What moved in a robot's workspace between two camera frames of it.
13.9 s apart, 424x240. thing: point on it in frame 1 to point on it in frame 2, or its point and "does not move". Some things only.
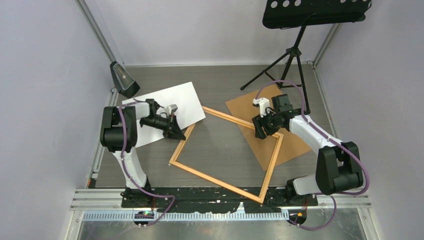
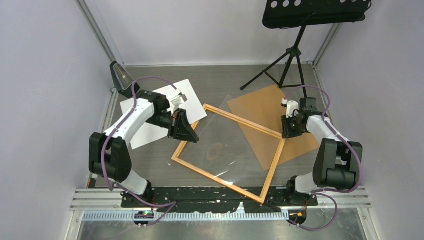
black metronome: (126, 85) does not move
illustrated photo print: (189, 110) does not move
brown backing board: (290, 146) does not move
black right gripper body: (270, 123) to (292, 127)
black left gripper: (173, 131) to (180, 128)
